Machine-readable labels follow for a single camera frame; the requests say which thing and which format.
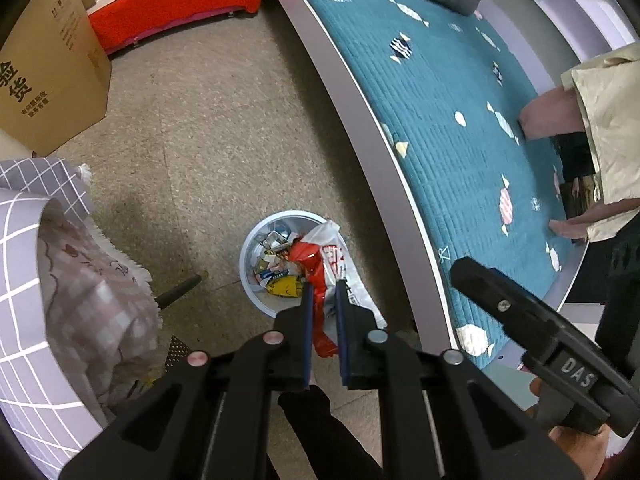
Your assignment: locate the yellow paper bag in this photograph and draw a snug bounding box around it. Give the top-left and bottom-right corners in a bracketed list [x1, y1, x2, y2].
[266, 275, 304, 298]

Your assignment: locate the beige hanging shirt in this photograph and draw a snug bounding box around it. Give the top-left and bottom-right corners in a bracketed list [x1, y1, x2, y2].
[560, 41, 640, 244]

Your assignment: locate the purple checkered tablecloth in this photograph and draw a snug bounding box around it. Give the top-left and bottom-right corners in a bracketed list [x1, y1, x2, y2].
[1, 157, 98, 479]

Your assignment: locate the light blue plastic bucket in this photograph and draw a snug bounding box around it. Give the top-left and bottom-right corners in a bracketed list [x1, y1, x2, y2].
[239, 210, 328, 318]

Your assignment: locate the teal bunk bed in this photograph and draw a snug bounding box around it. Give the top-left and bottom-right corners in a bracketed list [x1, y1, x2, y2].
[254, 0, 640, 376]

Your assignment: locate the large cardboard box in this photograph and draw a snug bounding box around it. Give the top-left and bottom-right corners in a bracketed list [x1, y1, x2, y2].
[1, 0, 112, 155]

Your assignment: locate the red white plastic bag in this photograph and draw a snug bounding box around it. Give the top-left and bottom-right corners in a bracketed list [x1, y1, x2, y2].
[290, 220, 387, 358]

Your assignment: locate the person's right hand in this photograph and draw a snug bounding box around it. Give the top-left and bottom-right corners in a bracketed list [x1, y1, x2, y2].
[529, 378, 614, 480]

